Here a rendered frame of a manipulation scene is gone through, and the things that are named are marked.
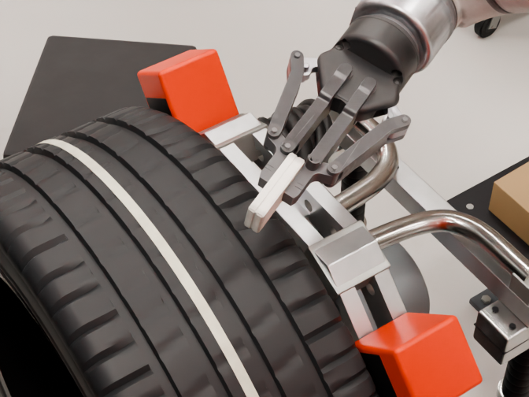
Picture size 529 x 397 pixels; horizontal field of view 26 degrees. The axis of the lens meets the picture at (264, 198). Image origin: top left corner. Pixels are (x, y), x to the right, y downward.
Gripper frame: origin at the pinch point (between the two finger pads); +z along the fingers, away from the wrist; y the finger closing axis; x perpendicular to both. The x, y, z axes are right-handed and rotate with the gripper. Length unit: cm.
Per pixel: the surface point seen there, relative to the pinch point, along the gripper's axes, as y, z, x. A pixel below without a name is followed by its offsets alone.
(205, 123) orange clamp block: 14.5, -15.1, -20.8
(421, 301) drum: -15.6, -20.1, -37.8
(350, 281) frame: -8.7, -4.1, -13.8
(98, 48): 74, -80, -124
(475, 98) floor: -1, -142, -148
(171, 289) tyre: 3.8, 9.0, -8.7
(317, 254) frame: -4.7, -4.4, -13.1
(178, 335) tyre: 0.8, 12.1, -9.0
